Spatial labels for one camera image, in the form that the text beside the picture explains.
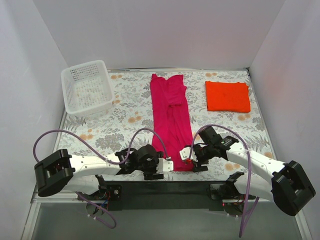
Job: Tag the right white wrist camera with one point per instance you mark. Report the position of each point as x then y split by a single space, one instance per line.
187 155

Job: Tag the floral table mat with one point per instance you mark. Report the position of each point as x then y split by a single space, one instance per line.
129 120

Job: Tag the folded orange t shirt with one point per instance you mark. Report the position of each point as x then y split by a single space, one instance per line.
228 97

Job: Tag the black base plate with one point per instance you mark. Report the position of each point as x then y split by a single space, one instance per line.
166 195

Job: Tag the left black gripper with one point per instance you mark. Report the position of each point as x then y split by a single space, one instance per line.
153 175

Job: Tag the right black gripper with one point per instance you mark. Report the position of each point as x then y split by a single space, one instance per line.
198 165

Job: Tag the aluminium frame rail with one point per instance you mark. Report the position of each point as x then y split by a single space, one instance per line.
33 213

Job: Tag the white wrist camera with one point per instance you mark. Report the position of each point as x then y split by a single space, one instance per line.
187 155
165 165

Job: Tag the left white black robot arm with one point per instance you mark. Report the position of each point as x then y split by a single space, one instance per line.
62 171

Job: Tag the white plastic basket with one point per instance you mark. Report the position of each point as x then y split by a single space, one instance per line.
87 88

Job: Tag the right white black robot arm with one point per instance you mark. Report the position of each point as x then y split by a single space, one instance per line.
286 184

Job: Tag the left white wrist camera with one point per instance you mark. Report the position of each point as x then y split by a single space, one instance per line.
165 165

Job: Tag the magenta t shirt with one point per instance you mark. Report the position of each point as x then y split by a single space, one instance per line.
171 119

